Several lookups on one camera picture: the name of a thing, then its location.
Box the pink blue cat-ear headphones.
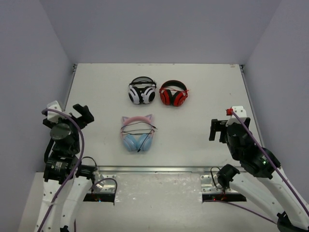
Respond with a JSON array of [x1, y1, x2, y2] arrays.
[[120, 114, 156, 152]]

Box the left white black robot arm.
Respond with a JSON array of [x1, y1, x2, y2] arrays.
[[34, 101, 96, 232]]

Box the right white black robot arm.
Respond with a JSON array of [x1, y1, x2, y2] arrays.
[[209, 114, 309, 232]]

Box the red black headphones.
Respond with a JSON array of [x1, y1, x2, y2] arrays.
[[159, 80, 188, 107]]

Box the white black headphones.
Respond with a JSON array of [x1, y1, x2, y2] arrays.
[[128, 76, 157, 104]]

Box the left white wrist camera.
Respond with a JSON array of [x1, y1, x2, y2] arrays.
[[42, 101, 64, 123]]

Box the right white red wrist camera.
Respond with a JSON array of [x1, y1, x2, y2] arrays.
[[225, 106, 247, 127]]

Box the metal table edge rail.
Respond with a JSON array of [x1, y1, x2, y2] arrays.
[[97, 165, 215, 174]]

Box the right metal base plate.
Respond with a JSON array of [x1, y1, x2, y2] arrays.
[[200, 173, 223, 194]]

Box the metal base plate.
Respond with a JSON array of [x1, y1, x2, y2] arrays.
[[92, 174, 118, 194], [200, 173, 223, 194]]

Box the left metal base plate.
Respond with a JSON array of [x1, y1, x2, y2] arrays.
[[92, 174, 118, 194]]

